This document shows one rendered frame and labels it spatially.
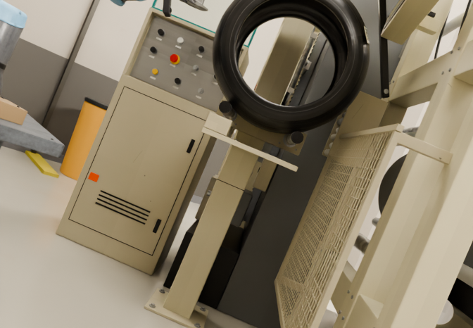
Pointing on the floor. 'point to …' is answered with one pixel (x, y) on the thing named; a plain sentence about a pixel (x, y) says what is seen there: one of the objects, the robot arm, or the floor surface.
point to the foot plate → (155, 303)
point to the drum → (83, 137)
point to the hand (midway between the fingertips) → (203, 10)
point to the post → (237, 169)
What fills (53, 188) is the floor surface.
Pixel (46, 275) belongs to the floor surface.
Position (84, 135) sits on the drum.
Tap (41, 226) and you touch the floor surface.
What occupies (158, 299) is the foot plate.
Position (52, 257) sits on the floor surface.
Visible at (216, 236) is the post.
